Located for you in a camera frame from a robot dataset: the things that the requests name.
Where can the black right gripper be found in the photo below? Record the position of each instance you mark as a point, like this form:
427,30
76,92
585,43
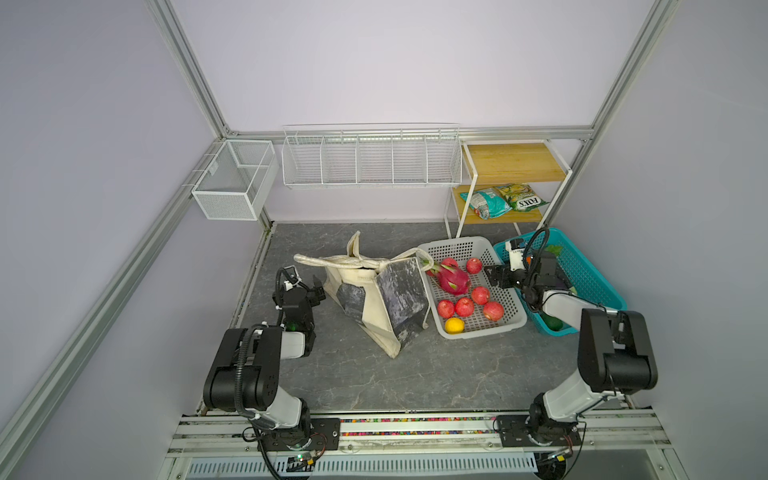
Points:
504,271

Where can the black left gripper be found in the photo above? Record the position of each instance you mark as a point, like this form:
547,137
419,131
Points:
316,294

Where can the cream canvas grocery bag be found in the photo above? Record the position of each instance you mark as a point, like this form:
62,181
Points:
387,298

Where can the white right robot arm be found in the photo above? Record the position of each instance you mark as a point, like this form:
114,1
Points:
615,356

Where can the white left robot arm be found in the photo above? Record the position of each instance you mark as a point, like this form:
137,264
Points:
244,377

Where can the teal snack bag lower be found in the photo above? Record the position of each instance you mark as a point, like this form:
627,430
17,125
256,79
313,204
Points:
487,203

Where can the green snack bag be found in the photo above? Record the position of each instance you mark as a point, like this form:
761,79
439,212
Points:
521,197

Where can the white plastic fruit basket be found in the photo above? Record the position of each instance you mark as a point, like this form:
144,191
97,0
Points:
476,324

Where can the pink dragon fruit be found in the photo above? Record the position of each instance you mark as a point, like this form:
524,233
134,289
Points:
450,277

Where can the red apple in basket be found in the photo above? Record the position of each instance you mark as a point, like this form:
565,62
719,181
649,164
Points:
445,309

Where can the yellow lemon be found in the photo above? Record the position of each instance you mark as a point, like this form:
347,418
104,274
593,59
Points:
454,325

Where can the green avocado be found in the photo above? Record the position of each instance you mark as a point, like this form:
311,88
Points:
552,323

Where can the teal plastic vegetable basket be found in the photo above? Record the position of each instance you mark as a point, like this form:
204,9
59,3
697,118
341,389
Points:
584,279

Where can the two-tier wooden shelf rack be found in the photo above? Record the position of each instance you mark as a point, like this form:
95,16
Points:
530,175

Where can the white mesh box basket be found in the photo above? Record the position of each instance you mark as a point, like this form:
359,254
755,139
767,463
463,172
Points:
236,182

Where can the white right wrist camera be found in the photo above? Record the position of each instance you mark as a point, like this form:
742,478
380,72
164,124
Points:
515,248

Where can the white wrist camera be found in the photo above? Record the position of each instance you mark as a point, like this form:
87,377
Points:
290,278
515,248

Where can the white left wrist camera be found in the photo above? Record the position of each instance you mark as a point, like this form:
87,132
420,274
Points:
290,278

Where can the white wire wall basket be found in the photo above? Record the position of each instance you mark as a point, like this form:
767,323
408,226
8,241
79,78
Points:
357,155

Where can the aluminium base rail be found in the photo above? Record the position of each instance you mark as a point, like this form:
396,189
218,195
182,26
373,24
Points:
604,444

